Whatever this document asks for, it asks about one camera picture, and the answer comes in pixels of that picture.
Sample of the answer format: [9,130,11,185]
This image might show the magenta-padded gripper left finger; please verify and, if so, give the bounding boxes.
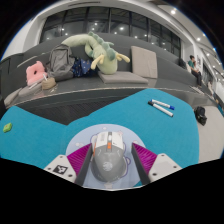
[43,143,95,187]

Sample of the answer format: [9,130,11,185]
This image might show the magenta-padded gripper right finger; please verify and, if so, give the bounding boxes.
[130,142,183,186]

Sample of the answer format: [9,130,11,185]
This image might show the grey and white computer mouse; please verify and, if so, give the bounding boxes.
[89,130,128,183]

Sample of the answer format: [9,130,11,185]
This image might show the black-capped white marker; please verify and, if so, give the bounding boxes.
[147,101,175,118]

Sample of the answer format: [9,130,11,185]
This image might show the blue-capped white marker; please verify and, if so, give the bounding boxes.
[150,98,176,111]

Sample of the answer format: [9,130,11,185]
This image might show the black bag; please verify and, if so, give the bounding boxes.
[193,105,208,127]

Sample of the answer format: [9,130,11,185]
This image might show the green eraser block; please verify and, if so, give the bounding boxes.
[2,122,14,134]

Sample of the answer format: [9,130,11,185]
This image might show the pink cushion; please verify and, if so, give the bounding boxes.
[25,60,48,87]

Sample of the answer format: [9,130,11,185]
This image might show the flat grey seat cushion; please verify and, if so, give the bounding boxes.
[97,70,149,85]

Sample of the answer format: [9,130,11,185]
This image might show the navy patterned bag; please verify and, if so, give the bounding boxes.
[71,58,93,78]

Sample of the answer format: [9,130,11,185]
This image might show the person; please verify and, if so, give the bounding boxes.
[187,54,203,87]

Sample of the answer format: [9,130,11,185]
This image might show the upright grey square cushion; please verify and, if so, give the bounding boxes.
[130,45,159,80]

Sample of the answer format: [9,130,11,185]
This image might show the grey backpack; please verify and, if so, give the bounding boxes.
[46,43,77,82]

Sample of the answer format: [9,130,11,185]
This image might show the green dragon plush toy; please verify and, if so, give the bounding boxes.
[61,31,131,75]

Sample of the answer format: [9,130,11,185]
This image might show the dark glass window row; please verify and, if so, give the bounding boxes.
[39,6,183,58]

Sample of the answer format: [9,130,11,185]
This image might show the ceiling lights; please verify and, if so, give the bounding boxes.
[169,8,218,63]

